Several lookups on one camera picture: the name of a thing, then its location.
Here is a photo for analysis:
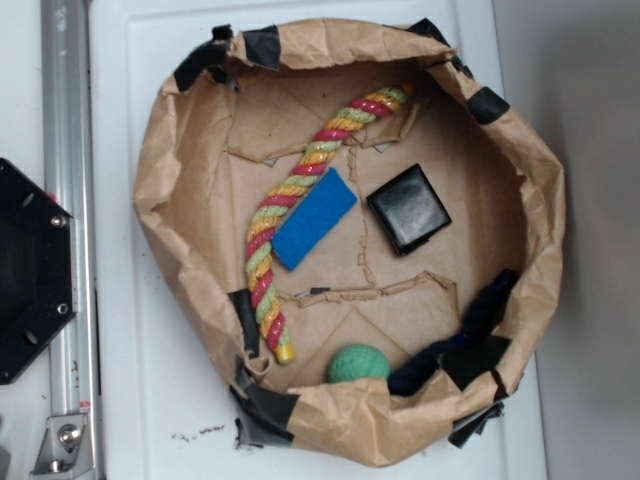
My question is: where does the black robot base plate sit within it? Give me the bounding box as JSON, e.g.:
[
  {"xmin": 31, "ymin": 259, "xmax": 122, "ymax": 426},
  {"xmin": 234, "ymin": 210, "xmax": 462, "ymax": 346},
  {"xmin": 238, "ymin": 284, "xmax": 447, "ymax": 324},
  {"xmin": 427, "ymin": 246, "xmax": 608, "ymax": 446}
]
[{"xmin": 1, "ymin": 159, "xmax": 75, "ymax": 385}]

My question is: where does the green textured ball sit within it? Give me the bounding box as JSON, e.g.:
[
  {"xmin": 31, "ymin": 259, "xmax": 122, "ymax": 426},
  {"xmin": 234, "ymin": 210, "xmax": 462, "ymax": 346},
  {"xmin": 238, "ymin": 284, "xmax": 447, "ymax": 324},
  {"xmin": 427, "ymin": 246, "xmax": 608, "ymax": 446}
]
[{"xmin": 328, "ymin": 344, "xmax": 391, "ymax": 383}]

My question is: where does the blue sponge block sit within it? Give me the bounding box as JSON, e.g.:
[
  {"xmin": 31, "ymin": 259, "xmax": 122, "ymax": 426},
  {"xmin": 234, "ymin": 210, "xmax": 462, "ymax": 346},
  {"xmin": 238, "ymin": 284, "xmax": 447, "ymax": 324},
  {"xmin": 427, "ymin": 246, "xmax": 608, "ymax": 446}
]
[{"xmin": 272, "ymin": 168, "xmax": 357, "ymax": 270}]

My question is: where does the brown paper bag bin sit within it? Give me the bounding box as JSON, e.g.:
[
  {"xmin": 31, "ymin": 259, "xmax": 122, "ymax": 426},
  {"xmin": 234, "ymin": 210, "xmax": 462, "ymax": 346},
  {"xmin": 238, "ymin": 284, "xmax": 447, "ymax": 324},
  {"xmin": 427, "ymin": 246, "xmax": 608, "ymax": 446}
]
[{"xmin": 133, "ymin": 19, "xmax": 566, "ymax": 467}]

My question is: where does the multicolour twisted rope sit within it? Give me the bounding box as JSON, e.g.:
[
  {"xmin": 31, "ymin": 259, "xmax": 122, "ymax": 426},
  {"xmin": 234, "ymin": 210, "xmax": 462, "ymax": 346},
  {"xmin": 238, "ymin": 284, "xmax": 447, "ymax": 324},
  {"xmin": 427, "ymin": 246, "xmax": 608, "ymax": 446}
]
[{"xmin": 244, "ymin": 83, "xmax": 415, "ymax": 366}]

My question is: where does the black square box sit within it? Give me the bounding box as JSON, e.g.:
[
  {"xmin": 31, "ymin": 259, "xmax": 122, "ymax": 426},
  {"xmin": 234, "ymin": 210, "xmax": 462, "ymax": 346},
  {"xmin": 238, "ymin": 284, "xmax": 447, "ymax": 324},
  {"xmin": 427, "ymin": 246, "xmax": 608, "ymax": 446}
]
[{"xmin": 367, "ymin": 164, "xmax": 452, "ymax": 256}]

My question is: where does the aluminium extrusion rail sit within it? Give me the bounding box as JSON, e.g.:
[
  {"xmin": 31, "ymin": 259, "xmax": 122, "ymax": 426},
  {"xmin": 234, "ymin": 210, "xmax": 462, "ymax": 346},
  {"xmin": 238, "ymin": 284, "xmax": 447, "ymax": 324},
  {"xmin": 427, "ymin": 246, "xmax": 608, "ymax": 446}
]
[{"xmin": 41, "ymin": 1, "xmax": 105, "ymax": 479}]

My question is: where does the metal corner bracket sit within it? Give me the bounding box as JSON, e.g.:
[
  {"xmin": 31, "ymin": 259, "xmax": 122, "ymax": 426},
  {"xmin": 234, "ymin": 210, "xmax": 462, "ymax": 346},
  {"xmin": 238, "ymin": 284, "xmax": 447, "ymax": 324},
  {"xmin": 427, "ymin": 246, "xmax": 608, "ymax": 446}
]
[{"xmin": 29, "ymin": 413, "xmax": 89, "ymax": 479}]

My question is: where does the dark blue rope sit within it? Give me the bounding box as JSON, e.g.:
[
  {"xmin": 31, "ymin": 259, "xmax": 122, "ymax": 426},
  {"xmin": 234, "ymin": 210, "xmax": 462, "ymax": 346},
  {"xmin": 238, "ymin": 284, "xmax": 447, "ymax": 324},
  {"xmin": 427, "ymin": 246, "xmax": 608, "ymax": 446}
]
[{"xmin": 387, "ymin": 268, "xmax": 520, "ymax": 398}]

